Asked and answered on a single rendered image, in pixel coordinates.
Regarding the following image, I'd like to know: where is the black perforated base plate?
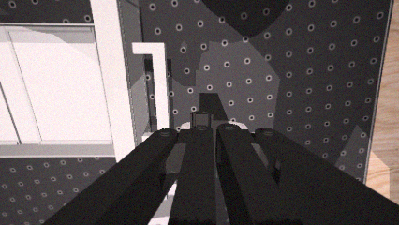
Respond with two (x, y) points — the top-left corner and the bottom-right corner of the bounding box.
(0, 0), (394, 225)

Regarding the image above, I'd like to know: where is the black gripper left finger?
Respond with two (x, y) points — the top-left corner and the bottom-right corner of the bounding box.
(41, 93), (216, 225)

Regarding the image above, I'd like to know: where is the grey cooling block with red-capped tubes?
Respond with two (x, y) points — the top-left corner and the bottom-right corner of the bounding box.
(149, 195), (174, 225)

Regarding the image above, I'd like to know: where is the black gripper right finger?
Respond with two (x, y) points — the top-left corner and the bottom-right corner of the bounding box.
(209, 93), (399, 225)

